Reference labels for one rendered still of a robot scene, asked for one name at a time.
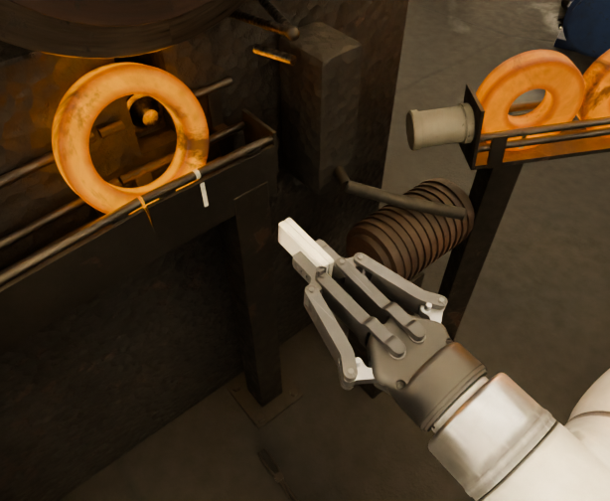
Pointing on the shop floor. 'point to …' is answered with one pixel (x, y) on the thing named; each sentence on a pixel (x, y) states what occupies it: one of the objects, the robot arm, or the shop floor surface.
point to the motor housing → (409, 241)
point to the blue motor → (598, 25)
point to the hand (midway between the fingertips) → (304, 250)
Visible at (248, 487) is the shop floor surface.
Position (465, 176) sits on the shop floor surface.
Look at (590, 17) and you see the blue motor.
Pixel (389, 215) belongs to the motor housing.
